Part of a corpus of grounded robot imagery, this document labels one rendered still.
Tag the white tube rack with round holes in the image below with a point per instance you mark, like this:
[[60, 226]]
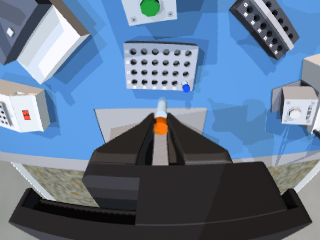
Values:
[[136, 65]]

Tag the blue bench mat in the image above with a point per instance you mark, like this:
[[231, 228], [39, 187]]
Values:
[[234, 78]]

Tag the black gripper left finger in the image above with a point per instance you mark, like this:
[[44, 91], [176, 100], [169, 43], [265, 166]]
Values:
[[130, 146]]

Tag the white block with round holes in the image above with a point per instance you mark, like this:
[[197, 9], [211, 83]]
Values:
[[24, 107]]

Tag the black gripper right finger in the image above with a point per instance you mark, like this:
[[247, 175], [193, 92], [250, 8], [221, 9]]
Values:
[[192, 148]]

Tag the orange-capped sample tube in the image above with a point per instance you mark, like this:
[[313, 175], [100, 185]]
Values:
[[160, 121]]

